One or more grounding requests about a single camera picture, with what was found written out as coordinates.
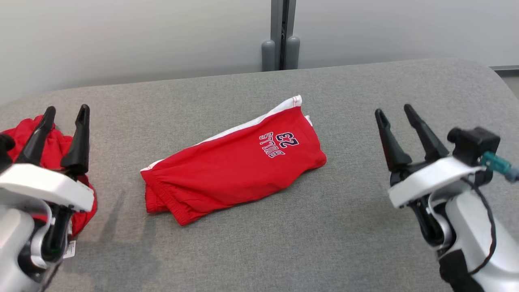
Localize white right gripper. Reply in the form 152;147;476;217
375;104;485;246

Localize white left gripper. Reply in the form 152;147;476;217
0;104;95;260

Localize red basketball jersey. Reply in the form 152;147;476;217
0;114;98;259

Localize red basketball shorts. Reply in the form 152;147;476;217
140;95;328;227

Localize teal right camera cable connector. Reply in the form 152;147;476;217
478;151;519;183

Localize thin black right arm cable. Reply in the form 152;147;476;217
461;178;498;277

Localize grey partition post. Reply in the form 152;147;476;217
261;0;301;72

